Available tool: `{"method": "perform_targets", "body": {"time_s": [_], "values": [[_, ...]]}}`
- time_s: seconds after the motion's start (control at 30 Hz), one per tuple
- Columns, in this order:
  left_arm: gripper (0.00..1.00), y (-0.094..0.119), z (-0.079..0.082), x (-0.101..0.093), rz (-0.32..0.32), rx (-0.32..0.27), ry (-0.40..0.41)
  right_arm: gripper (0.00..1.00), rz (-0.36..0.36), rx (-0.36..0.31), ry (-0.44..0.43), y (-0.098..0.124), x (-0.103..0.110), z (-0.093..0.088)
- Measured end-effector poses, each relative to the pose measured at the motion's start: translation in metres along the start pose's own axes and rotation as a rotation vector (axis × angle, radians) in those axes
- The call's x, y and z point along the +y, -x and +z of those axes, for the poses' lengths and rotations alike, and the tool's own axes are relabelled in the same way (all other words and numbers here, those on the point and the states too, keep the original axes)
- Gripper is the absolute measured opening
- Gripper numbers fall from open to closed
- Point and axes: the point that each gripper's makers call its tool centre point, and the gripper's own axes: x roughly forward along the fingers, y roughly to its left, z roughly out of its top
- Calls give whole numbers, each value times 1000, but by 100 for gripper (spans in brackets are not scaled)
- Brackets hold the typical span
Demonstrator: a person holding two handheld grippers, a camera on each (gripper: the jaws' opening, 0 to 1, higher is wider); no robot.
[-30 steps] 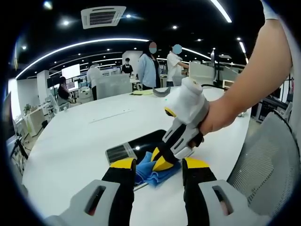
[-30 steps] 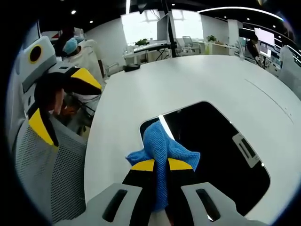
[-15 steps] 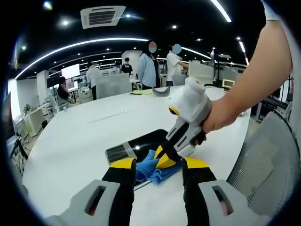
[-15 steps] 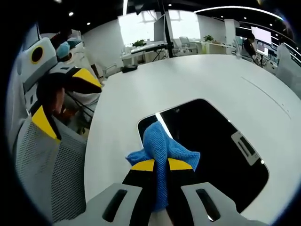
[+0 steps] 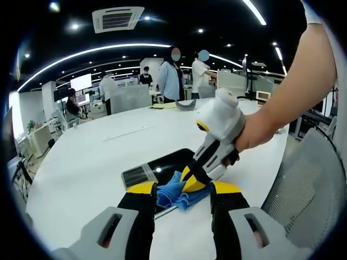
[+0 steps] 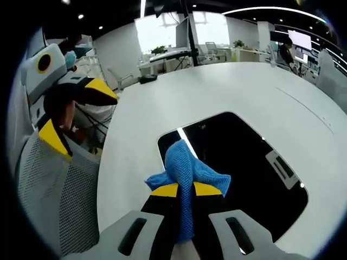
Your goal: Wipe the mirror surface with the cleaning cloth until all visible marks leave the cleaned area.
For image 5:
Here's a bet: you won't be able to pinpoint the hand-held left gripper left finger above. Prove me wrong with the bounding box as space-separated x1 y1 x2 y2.
51 181 158 260

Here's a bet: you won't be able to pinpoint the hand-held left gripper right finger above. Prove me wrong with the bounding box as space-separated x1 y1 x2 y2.
209 180 304 260

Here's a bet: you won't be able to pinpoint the black tablet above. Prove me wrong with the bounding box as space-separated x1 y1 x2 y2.
121 148 215 220

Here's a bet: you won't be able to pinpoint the blue cleaning cloth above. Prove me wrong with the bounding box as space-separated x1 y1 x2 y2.
156 170 211 212

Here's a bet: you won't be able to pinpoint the person's right hand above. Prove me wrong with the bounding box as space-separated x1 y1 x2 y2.
221 109 280 167

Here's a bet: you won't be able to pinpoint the grey curved plastic piece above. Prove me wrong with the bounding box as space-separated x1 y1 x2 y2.
175 99 197 112

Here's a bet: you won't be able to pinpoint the white desk partition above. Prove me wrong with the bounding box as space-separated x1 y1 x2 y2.
217 69 248 95

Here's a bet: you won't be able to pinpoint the black equipment stand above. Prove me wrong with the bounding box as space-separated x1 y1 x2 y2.
242 54 258 100

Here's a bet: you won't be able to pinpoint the yellow notepad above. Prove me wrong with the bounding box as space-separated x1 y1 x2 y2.
148 103 176 111

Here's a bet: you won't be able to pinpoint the curved ceiling light strip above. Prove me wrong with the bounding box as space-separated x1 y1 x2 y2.
242 0 268 27
208 53 243 68
17 43 171 92

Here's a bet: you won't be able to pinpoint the grey mesh office chair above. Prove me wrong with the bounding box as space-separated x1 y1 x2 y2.
260 127 346 251

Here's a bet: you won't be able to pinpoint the grey desk partition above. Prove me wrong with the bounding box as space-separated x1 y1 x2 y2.
110 85 152 114

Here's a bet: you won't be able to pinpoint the black tripod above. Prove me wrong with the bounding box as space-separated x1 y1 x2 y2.
12 159 35 202

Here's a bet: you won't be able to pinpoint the white cabinet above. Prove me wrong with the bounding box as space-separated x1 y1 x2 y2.
17 127 51 160

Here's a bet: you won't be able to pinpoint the white office chair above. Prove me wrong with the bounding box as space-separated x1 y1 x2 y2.
53 109 68 133

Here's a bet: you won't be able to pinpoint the black monitor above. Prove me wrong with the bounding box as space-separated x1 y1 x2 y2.
4 105 17 162

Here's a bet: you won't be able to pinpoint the ceiling air conditioner vent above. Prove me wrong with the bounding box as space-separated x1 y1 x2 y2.
91 6 145 34

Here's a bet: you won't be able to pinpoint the round ceiling spotlights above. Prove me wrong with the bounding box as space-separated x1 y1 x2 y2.
24 2 277 59

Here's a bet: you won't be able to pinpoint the white table cable cover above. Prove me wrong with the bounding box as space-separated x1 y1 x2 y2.
101 124 151 143

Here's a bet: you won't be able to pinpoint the wall display screen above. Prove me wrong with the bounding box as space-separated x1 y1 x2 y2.
69 73 93 92

